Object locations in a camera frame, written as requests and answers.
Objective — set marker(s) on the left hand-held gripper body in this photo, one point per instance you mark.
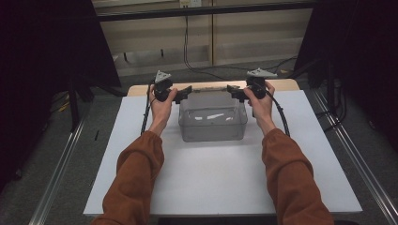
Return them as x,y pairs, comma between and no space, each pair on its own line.
162,87

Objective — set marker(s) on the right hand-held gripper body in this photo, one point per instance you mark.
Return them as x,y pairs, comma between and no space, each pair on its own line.
256,86

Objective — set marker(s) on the transparent grey box lid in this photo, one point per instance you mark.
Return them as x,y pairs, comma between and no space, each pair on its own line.
209,89

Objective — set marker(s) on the transparent grey plastic box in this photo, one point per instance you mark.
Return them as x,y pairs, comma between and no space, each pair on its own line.
212,125

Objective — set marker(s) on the person's left hand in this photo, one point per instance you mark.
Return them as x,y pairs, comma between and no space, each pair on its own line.
161,114

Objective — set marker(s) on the person's right hand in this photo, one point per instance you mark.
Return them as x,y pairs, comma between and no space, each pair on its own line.
263,112

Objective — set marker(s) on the wooden table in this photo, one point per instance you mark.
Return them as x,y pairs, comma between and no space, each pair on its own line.
137,90

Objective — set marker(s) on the beige desk with panels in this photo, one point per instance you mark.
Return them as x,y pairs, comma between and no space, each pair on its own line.
250,31

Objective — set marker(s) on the white table sheet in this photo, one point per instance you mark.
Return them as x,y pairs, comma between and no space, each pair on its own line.
219,175

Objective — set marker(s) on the black metal stand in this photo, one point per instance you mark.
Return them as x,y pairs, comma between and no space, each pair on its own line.
75,103

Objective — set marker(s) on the black curtain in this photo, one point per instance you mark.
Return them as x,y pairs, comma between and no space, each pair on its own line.
40,62
359,47

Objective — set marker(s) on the white wall socket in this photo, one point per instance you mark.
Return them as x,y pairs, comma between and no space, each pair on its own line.
191,3

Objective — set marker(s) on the metal floor rail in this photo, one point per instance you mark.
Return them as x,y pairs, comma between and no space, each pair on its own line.
356,162
59,175

